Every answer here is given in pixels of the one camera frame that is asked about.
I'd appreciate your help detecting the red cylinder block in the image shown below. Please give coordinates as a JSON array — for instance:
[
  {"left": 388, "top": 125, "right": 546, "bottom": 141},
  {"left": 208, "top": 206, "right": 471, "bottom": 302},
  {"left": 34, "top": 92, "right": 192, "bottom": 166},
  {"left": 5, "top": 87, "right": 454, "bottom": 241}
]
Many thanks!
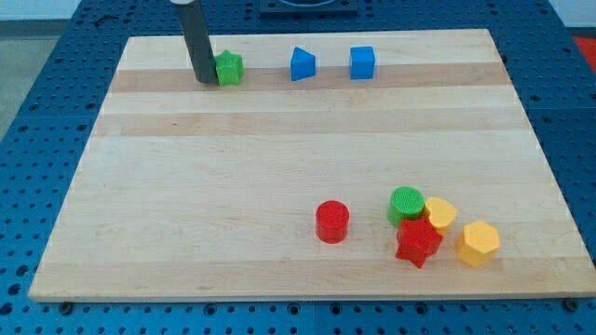
[{"left": 315, "top": 200, "right": 350, "bottom": 244}]

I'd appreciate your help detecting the blue triangle block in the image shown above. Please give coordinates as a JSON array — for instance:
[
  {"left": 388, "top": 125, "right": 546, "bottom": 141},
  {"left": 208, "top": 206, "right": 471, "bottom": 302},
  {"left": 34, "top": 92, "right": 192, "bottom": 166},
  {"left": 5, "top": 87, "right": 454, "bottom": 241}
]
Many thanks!
[{"left": 290, "top": 47, "right": 317, "bottom": 81}]

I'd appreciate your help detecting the light wooden board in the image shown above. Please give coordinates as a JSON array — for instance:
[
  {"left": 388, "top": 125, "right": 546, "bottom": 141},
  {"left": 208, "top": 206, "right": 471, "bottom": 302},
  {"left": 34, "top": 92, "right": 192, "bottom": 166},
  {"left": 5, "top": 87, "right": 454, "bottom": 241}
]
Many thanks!
[{"left": 29, "top": 29, "right": 595, "bottom": 302}]

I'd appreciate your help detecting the green cylinder block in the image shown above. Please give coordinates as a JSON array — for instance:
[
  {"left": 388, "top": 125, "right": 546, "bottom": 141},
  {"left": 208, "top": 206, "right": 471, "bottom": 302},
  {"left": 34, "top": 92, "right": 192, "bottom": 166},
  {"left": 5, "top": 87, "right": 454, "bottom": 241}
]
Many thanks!
[{"left": 386, "top": 186, "right": 425, "bottom": 227}]

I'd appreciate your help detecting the green star block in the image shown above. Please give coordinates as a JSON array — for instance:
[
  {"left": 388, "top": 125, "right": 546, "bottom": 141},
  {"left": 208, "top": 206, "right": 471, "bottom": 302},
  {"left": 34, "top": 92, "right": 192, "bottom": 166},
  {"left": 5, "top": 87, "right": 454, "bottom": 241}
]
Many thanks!
[{"left": 215, "top": 49, "right": 244, "bottom": 87}]

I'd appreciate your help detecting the blue cube block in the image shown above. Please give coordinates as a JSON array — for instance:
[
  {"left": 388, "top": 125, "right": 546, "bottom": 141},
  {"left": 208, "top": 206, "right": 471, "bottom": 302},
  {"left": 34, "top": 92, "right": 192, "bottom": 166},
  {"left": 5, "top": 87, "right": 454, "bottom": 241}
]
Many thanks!
[{"left": 350, "top": 46, "right": 375, "bottom": 80}]

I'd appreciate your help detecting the red star block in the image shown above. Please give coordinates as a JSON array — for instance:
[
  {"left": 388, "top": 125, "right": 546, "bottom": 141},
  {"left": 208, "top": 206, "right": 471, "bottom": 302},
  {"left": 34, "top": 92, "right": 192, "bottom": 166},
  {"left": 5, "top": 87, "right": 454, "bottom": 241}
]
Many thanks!
[{"left": 395, "top": 217, "right": 443, "bottom": 268}]

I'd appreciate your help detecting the yellow heart block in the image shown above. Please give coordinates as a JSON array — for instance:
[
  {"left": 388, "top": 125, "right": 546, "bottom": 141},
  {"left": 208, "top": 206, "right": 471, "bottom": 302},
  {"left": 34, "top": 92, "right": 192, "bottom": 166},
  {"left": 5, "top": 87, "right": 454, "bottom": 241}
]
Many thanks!
[{"left": 423, "top": 196, "right": 458, "bottom": 236}]

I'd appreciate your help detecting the dark grey pointer rod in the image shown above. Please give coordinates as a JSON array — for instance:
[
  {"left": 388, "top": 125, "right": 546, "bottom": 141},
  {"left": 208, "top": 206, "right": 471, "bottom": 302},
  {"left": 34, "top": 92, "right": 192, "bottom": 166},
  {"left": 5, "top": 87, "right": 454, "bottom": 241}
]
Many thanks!
[{"left": 175, "top": 0, "right": 218, "bottom": 84}]

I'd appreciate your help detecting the yellow hexagon block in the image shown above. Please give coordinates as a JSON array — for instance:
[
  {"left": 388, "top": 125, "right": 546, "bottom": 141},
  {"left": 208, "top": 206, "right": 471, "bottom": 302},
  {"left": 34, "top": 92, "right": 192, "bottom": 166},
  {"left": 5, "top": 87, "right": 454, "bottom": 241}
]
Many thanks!
[{"left": 455, "top": 221, "right": 500, "bottom": 267}]

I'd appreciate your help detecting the white rod collar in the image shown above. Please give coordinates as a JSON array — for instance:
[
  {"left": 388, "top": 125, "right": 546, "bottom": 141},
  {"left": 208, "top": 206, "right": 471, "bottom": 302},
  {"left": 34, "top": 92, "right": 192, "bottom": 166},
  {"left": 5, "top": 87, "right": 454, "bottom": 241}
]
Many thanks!
[{"left": 170, "top": 0, "right": 194, "bottom": 6}]

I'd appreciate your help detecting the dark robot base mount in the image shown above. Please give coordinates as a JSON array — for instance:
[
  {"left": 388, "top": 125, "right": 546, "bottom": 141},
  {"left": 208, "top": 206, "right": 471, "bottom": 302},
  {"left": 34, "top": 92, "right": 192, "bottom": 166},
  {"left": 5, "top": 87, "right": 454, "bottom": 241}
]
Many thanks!
[{"left": 258, "top": 0, "right": 359, "bottom": 17}]

